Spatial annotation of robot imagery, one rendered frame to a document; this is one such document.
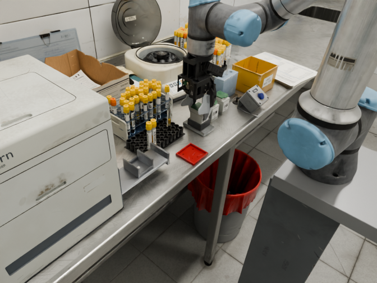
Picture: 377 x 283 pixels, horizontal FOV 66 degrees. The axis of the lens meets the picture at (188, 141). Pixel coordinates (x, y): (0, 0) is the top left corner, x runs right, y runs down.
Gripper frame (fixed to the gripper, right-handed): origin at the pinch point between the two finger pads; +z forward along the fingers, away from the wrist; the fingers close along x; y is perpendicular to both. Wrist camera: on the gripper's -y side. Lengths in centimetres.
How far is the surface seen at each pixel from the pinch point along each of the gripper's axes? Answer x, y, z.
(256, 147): -23, -111, 94
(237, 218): 10, -26, 71
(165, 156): 6.0, 21.6, 1.6
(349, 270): 65, -56, 94
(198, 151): 7.7, 9.6, 5.9
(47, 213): 9, 54, -7
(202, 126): 2.7, 1.8, 3.4
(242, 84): -3.5, -31.2, 2.8
